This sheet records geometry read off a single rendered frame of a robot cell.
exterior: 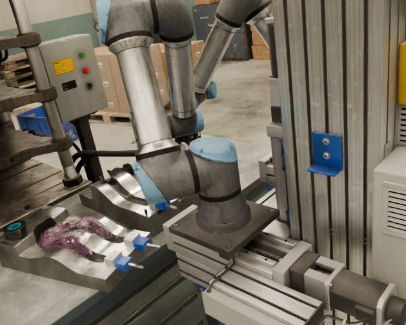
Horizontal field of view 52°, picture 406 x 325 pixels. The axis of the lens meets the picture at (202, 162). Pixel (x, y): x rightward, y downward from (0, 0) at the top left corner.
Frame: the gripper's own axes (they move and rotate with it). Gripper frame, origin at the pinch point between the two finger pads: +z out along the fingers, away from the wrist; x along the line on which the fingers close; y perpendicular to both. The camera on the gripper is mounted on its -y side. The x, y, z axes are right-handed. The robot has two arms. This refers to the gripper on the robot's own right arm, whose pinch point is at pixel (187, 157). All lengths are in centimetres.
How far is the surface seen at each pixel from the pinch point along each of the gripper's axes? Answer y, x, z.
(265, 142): -119, 211, 95
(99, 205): -19.8, -36.2, 10.5
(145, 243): 23, -45, 8
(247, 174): 14.4, 21.5, 15.1
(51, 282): 3, -72, 15
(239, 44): -411, 538, 62
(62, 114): -73, -15, -17
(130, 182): -12.1, -23.1, 3.9
